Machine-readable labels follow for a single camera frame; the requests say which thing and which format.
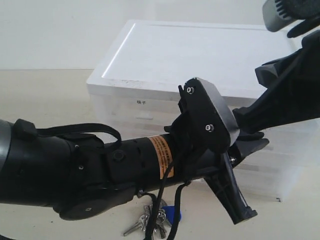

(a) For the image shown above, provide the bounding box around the top left clear drawer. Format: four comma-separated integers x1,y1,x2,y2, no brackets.
105,97,180,131

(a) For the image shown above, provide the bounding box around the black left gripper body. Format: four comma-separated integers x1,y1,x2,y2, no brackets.
163,114,236,183

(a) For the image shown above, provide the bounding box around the black left camera cable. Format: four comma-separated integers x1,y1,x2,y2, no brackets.
142,147,193,240

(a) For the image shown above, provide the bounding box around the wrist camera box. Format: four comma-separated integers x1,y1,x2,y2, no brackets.
179,77,240,154
262,0,320,33

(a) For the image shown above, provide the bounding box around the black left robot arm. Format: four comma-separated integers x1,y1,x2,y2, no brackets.
0,115,269,240

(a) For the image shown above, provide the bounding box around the translucent plastic drawer cabinet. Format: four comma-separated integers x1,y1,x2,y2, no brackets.
86,20,320,202

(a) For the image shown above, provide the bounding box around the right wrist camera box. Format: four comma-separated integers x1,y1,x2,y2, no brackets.
262,0,320,33

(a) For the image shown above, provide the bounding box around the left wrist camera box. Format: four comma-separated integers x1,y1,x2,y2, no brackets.
179,77,240,154

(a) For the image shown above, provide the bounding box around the key bunch with blue tag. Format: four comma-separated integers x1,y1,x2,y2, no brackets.
122,197,182,240

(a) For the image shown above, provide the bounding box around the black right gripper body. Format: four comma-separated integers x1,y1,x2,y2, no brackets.
274,30,320,125

